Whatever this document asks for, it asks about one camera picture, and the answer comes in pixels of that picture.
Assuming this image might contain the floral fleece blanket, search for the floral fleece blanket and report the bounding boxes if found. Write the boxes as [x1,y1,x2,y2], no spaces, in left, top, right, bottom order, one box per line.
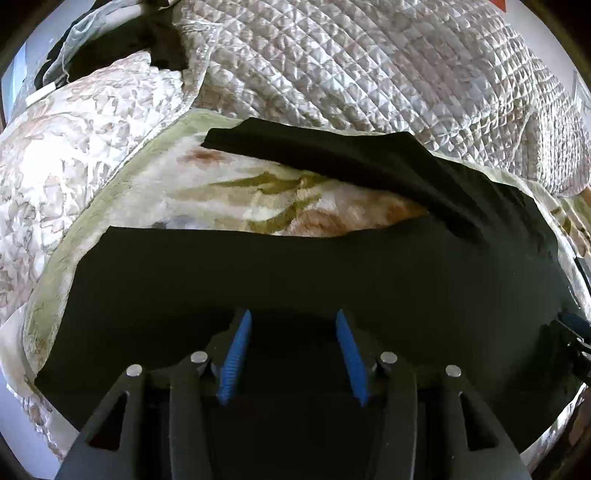
[22,108,591,462]

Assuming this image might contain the pile of dark clothes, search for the pile of dark clothes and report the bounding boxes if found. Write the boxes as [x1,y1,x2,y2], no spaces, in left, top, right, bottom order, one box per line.
[34,1,187,89]

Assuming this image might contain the red wall poster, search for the red wall poster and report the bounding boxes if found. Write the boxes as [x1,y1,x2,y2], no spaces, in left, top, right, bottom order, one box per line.
[490,0,507,13]

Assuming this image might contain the black pants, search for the black pants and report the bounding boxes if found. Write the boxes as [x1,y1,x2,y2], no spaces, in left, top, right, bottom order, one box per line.
[36,119,590,479]

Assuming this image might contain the quilted grey-pink bedspread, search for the quilted grey-pink bedspread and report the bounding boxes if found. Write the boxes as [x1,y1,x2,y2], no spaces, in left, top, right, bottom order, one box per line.
[175,1,590,196]

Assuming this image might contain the white floral quilted comforter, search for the white floral quilted comforter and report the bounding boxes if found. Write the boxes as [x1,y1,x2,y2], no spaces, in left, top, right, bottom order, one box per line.
[1,51,207,460]

